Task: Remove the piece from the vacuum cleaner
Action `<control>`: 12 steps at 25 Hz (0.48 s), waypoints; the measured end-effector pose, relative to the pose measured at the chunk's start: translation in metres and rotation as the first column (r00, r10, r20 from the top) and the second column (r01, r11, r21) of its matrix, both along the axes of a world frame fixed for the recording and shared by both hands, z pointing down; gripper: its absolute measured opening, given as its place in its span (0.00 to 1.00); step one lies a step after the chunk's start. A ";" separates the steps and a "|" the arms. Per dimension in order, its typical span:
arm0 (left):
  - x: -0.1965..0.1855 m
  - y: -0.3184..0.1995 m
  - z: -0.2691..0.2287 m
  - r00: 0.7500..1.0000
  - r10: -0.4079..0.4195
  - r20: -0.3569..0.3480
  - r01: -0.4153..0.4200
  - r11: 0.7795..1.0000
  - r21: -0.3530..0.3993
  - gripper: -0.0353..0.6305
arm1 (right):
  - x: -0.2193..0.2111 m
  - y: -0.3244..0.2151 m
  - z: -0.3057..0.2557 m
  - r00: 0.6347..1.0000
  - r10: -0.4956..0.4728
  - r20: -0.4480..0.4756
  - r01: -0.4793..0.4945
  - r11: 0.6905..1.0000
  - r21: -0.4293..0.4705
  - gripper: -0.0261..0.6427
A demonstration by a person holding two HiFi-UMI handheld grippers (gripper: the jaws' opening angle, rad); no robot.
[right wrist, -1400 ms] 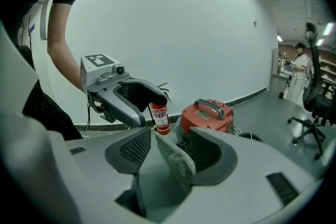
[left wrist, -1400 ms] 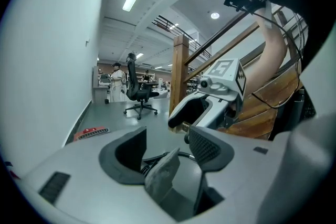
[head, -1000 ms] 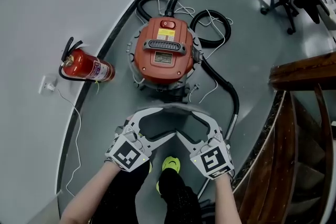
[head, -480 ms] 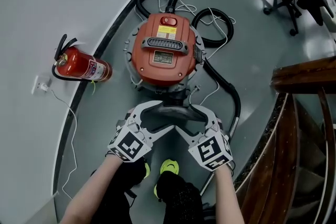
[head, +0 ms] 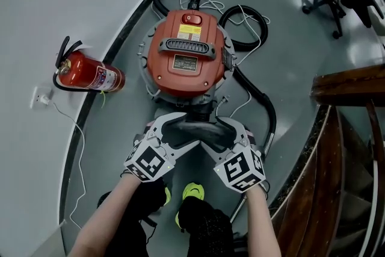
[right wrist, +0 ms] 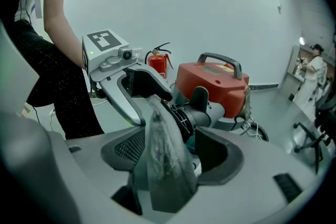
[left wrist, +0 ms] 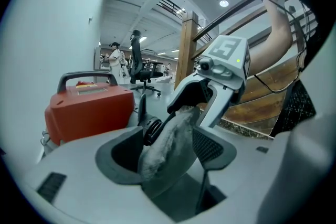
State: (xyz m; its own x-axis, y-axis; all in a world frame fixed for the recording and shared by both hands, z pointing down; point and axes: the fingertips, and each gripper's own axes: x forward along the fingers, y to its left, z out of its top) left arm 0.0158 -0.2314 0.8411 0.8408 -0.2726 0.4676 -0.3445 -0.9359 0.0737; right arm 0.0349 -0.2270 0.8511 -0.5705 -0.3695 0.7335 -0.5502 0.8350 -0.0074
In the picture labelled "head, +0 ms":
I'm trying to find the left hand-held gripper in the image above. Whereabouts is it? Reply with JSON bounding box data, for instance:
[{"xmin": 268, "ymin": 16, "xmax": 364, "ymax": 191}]
[{"xmin": 123, "ymin": 112, "xmax": 201, "ymax": 183}]

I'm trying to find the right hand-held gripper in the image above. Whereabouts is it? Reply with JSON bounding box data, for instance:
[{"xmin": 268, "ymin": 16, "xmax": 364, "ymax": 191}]
[{"xmin": 200, "ymin": 116, "xmax": 266, "ymax": 193}]

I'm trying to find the black vacuum nozzle piece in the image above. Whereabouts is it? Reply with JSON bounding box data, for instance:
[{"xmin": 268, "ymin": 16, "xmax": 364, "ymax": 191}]
[{"xmin": 161, "ymin": 104, "xmax": 237, "ymax": 152}]

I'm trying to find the red vacuum cleaner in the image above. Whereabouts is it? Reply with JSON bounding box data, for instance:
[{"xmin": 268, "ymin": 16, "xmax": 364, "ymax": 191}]
[{"xmin": 137, "ymin": 8, "xmax": 237, "ymax": 108}]

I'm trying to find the person's right forearm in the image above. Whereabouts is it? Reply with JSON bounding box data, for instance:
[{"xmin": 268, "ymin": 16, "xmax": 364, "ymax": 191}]
[{"xmin": 244, "ymin": 185, "xmax": 283, "ymax": 257}]

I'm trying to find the person's left forearm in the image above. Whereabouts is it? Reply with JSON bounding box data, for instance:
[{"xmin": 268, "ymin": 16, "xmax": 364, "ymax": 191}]
[{"xmin": 68, "ymin": 173, "xmax": 143, "ymax": 257}]

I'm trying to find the person's right yellow shoe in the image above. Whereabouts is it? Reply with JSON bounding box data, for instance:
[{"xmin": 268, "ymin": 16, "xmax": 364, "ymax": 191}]
[{"xmin": 175, "ymin": 182, "xmax": 206, "ymax": 230}]

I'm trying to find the person's left black trouser leg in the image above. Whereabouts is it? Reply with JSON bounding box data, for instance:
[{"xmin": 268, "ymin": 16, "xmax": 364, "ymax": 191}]
[{"xmin": 96, "ymin": 176, "xmax": 169, "ymax": 257}]

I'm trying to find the person's black trouser leg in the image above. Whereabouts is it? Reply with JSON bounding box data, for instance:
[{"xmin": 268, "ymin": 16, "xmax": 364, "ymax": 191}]
[
  {"xmin": 179, "ymin": 197, "xmax": 236, "ymax": 257},
  {"xmin": 96, "ymin": 176, "xmax": 169, "ymax": 257}
]

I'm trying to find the person's right black trouser leg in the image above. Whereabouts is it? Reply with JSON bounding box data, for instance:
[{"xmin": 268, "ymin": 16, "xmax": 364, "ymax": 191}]
[{"xmin": 179, "ymin": 197, "xmax": 236, "ymax": 257}]

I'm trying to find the red fire extinguisher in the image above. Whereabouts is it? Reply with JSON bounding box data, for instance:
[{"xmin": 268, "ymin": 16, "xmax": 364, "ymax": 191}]
[{"xmin": 52, "ymin": 36, "xmax": 126, "ymax": 93}]

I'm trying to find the wooden stair railing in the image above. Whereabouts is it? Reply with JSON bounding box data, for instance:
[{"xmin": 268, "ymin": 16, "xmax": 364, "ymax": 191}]
[{"xmin": 269, "ymin": 70, "xmax": 385, "ymax": 257}]

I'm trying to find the black corrugated vacuum hose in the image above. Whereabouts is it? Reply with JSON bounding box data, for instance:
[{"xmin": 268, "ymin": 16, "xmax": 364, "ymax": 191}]
[{"xmin": 152, "ymin": 0, "xmax": 277, "ymax": 144}]

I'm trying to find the thin white charger cable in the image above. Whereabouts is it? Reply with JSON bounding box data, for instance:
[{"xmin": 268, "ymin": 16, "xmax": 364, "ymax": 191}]
[{"xmin": 42, "ymin": 94, "xmax": 87, "ymax": 230}]

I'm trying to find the white wall socket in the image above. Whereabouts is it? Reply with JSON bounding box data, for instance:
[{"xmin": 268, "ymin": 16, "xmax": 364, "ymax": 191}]
[{"xmin": 29, "ymin": 85, "xmax": 55, "ymax": 110}]

